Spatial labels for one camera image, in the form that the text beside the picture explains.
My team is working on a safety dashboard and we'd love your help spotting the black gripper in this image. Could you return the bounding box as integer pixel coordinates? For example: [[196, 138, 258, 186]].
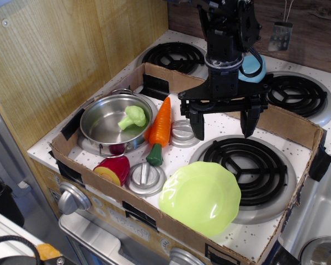
[[178, 69, 270, 140]]

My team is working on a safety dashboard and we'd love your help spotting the orange toy carrot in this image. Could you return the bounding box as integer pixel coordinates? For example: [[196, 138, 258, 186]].
[[146, 97, 172, 166]]

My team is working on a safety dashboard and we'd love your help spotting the green toy broccoli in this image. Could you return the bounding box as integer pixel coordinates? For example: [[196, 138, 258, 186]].
[[118, 105, 146, 130]]

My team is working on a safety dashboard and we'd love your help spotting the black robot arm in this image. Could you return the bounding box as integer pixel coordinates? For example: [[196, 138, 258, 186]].
[[176, 1, 270, 140]]

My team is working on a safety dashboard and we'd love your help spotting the silver stove knob upper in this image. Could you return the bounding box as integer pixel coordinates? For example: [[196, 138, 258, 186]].
[[170, 120, 200, 148]]

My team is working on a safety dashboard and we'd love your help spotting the silver stove knob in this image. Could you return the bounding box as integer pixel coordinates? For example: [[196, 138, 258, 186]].
[[125, 162, 167, 198], [170, 120, 200, 148]]

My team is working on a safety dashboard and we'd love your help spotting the light blue plastic bowl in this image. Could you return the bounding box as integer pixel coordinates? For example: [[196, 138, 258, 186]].
[[238, 55, 266, 83]]

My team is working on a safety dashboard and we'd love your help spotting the back left black burner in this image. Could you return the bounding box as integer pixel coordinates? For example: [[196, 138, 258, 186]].
[[137, 42, 208, 80]]

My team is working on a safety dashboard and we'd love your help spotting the black burner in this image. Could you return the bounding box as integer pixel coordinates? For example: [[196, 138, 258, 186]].
[[137, 42, 208, 80], [190, 135, 297, 225], [262, 71, 331, 126]]

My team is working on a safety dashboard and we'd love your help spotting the front right black burner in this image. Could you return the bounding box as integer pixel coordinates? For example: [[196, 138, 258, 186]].
[[190, 135, 297, 225]]

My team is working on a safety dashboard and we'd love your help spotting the back right black burner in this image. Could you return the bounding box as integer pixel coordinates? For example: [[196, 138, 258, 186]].
[[262, 71, 331, 126]]

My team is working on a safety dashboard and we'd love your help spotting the light green plastic plate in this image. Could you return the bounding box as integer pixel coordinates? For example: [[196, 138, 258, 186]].
[[159, 161, 241, 237]]

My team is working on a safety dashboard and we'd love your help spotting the hanging silver slotted spatula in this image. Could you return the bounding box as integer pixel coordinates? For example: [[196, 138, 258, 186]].
[[268, 0, 294, 52]]

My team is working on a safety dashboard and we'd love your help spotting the silver stove knob lower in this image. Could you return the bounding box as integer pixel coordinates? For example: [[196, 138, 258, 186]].
[[125, 162, 167, 198]]

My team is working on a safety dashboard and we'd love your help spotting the red toy pepper half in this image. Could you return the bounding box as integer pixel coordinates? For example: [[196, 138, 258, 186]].
[[93, 156, 130, 186]]

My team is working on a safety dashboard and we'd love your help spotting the front left silver burner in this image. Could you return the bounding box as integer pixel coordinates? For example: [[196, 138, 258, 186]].
[[76, 92, 158, 158]]

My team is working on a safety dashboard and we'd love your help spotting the silver metal sink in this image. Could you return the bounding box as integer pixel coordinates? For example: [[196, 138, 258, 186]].
[[277, 163, 331, 264]]

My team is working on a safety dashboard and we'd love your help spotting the silver front knob bottom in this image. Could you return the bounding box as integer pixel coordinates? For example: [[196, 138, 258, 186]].
[[169, 247, 204, 265]]

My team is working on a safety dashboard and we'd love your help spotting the silver oven front knob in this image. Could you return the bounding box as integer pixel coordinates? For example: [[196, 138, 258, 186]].
[[58, 182, 92, 215]]

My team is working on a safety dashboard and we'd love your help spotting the orange object bottom left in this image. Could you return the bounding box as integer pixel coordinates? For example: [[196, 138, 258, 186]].
[[36, 243, 61, 261]]

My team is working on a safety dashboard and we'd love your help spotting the silver oven door handle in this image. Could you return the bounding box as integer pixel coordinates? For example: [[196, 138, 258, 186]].
[[58, 211, 172, 265]]

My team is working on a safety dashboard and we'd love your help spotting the black cable loop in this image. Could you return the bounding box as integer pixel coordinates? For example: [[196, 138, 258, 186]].
[[0, 235, 42, 265]]

